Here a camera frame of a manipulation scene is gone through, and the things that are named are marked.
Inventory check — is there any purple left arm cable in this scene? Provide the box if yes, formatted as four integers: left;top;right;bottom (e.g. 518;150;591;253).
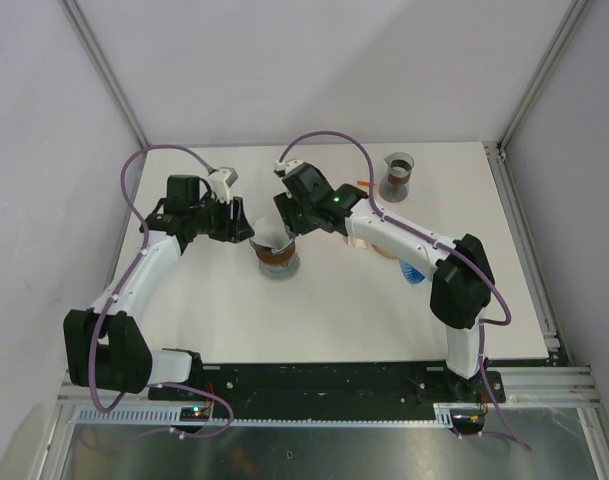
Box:
77;144;235;451

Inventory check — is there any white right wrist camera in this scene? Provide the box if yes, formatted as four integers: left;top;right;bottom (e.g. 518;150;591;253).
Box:
273;158;303;178

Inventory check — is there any aluminium corner post left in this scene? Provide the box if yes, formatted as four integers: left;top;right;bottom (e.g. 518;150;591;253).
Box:
58;0;149;147

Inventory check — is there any white paper coffee filter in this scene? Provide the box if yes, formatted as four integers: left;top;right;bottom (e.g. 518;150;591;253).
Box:
253;216;292;238

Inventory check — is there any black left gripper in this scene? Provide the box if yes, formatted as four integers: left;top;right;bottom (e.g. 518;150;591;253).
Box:
190;192;254;244

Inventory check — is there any blue plastic dripper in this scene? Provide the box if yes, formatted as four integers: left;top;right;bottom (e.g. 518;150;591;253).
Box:
399;260;425;285

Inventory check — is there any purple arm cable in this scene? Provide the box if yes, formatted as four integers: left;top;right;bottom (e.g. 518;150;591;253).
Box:
77;144;235;451
276;130;533;454

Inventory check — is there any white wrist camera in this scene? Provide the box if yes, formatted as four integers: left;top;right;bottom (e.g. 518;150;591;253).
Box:
206;167;238;204
273;158;303;178

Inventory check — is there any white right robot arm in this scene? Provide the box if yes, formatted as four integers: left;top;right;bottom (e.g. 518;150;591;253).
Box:
274;159;493;401

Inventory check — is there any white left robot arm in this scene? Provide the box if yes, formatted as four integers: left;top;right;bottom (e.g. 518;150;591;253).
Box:
63;167;254;400

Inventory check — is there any grey slotted cable duct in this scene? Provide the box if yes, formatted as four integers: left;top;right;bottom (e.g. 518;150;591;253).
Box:
73;404;453;428

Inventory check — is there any glass carafe with cork band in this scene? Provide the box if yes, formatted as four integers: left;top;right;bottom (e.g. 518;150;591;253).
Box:
378;152;415;203

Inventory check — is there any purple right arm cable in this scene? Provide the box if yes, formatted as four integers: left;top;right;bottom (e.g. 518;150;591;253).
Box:
276;130;533;454

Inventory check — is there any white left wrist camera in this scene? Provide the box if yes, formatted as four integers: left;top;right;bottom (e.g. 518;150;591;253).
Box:
206;167;238;204

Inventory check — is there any coffee filter paper pack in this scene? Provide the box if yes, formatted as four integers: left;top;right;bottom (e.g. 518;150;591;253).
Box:
344;180;375;250

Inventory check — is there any aluminium front frame rail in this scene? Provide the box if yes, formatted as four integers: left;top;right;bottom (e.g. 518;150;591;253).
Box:
56;367;601;407

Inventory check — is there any clear glass coffee server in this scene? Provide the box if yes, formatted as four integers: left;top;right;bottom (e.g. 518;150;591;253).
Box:
258;259;300;281

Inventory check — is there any dark wooden dripper ring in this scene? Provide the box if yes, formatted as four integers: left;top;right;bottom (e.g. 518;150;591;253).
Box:
256;247;298;266

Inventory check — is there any aluminium right table rail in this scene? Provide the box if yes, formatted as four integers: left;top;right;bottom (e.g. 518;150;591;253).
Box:
482;142;562;355

